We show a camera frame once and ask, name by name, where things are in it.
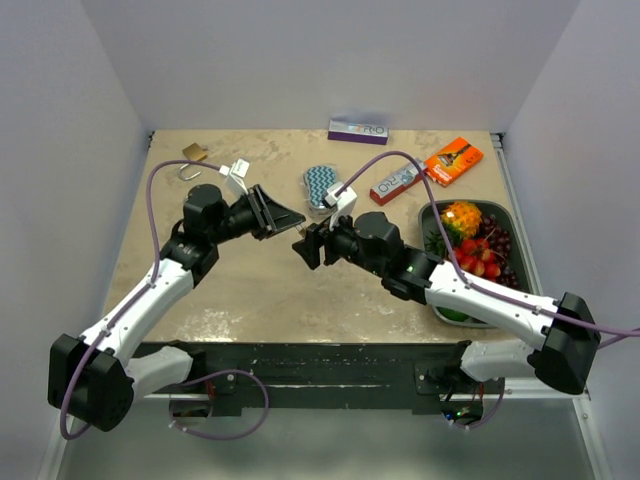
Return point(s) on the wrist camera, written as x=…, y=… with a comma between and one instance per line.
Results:
x=234, y=176
x=341, y=201

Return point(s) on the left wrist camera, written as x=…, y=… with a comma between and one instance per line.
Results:
x=234, y=176

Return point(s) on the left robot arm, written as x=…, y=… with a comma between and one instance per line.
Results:
x=95, y=377

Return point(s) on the aluminium rail frame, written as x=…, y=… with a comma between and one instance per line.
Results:
x=531, y=433

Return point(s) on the large brass padlock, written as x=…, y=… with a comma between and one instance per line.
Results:
x=194, y=154

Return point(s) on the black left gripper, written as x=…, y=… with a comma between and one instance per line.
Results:
x=270, y=216

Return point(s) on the dark grapes bunch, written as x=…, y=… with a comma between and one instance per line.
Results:
x=496, y=250

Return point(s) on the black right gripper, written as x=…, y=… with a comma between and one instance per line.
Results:
x=309, y=247

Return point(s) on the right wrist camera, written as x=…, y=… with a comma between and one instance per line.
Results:
x=341, y=201

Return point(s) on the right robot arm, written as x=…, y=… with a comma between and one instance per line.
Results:
x=554, y=340

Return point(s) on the grey fruit tray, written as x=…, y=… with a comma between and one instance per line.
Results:
x=427, y=221

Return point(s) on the red white box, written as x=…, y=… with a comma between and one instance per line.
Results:
x=397, y=183

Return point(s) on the blue zigzag pouch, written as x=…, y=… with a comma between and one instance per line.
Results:
x=317, y=180

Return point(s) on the toy pineapple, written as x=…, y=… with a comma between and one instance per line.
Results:
x=460, y=221

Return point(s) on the orange box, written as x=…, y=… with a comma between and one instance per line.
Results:
x=452, y=161

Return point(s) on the purple white box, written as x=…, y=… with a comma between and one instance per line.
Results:
x=364, y=128

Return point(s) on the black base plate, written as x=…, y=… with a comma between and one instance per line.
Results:
x=422, y=378

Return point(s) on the green avocado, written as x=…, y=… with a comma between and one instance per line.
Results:
x=452, y=315

